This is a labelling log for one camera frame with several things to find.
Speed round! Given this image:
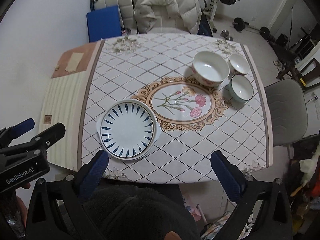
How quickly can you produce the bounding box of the blue leaf pattern plate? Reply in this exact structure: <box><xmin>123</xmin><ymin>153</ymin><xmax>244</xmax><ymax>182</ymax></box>
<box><xmin>100</xmin><ymin>100</ymin><xmax>156</xmax><ymax>159</ymax></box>

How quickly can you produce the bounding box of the white serving plate with handles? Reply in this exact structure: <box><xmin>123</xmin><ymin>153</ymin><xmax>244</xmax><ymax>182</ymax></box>
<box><xmin>96</xmin><ymin>99</ymin><xmax>162</xmax><ymax>161</ymax></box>

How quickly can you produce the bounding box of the teal rimmed white bowl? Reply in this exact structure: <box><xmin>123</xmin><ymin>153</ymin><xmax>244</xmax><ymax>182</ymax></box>
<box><xmin>228</xmin><ymin>75</ymin><xmax>254</xmax><ymax>103</ymax></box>

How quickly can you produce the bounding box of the large white floral bowl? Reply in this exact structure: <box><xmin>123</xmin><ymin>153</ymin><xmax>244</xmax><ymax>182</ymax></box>
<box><xmin>191</xmin><ymin>51</ymin><xmax>230</xmax><ymax>87</ymax></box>

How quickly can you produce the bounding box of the small white floral bowl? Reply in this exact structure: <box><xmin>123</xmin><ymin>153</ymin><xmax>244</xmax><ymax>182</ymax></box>
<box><xmin>228</xmin><ymin>54</ymin><xmax>250</xmax><ymax>75</ymax></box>

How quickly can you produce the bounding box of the person's left hand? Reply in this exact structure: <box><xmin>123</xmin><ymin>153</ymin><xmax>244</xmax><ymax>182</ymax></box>
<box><xmin>16</xmin><ymin>196</ymin><xmax>28</xmax><ymax>226</ymax></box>

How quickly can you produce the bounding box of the grey padded chair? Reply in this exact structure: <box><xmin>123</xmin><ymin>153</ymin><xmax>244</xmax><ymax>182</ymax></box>
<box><xmin>265</xmin><ymin>79</ymin><xmax>308</xmax><ymax>147</ymax></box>

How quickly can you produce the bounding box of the beige tape strip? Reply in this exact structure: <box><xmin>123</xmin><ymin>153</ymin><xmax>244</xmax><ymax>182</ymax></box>
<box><xmin>65</xmin><ymin>53</ymin><xmax>84</xmax><ymax>73</ymax></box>

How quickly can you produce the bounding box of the floral checked tablecloth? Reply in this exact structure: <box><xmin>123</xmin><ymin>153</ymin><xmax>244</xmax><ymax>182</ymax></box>
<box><xmin>40</xmin><ymin>33</ymin><xmax>273</xmax><ymax>184</ymax></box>

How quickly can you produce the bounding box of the black dumbbell on floor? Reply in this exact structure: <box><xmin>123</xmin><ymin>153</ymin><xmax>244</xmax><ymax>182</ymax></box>
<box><xmin>232</xmin><ymin>17</ymin><xmax>270</xmax><ymax>40</ymax></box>

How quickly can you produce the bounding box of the white dining chair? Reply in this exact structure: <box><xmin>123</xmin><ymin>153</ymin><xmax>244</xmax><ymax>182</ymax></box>
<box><xmin>92</xmin><ymin>0</ymin><xmax>138</xmax><ymax>34</ymax></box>

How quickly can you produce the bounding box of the white puffer jacket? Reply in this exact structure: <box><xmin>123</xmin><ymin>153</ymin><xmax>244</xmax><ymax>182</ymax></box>
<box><xmin>133</xmin><ymin>0</ymin><xmax>202</xmax><ymax>34</ymax></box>

